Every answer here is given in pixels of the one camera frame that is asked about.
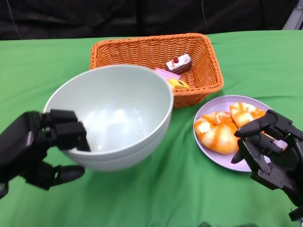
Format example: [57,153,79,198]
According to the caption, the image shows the pink cake with red cherry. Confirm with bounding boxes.
[154,68,181,80]

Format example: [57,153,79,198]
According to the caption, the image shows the lavender plate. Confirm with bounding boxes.
[193,95,288,172]

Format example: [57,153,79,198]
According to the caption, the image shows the pale green bowl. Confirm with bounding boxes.
[44,64,175,172]

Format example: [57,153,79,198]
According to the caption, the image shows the yellow cake slice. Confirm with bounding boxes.
[167,79,190,90]

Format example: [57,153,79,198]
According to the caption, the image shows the brown chocolate cake slice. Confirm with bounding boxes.
[165,53,192,73]

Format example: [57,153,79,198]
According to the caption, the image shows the thin grey cable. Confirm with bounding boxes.
[201,0,208,34]

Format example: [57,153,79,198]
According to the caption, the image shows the black backdrop cloth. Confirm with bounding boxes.
[0,0,303,41]

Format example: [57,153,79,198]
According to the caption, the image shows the orange wicker basket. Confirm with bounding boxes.
[89,33,224,109]

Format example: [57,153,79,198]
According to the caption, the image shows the green tablecloth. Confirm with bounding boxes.
[0,29,303,227]

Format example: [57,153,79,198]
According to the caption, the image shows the round orange bread bun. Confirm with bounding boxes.
[200,125,240,155]

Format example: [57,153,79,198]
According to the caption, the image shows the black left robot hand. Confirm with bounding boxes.
[0,109,92,191]

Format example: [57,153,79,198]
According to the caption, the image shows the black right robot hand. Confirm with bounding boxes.
[231,109,303,206]

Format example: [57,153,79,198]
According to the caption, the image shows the grey metal post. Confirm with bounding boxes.
[281,0,303,31]

